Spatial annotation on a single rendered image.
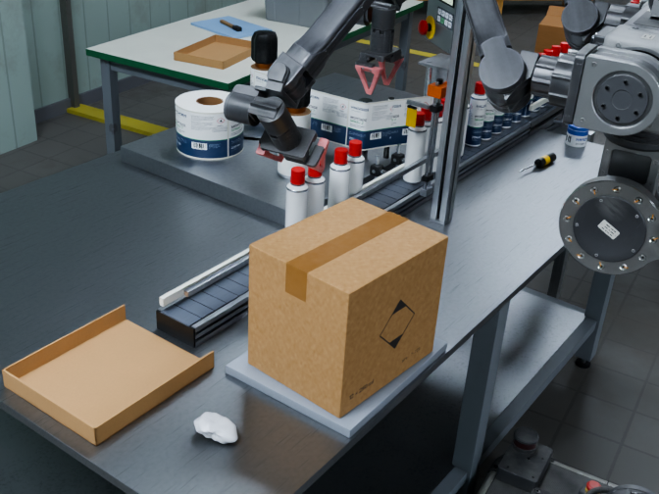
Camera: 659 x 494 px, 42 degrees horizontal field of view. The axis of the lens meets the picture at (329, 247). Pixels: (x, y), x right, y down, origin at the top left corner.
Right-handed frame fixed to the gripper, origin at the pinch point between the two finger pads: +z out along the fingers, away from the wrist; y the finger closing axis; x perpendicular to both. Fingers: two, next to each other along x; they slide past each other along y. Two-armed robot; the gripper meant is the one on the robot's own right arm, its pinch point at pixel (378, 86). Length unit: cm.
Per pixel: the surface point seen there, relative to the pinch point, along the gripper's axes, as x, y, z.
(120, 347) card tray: -15, 80, 38
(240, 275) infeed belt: -7, 49, 33
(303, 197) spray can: -1.5, 32.0, 18.9
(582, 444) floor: 62, -48, 121
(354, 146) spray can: -0.6, 9.5, 13.2
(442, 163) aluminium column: 15.3, -11.2, 20.5
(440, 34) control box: 9.0, -15.3, -11.5
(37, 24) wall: -291, -158, 61
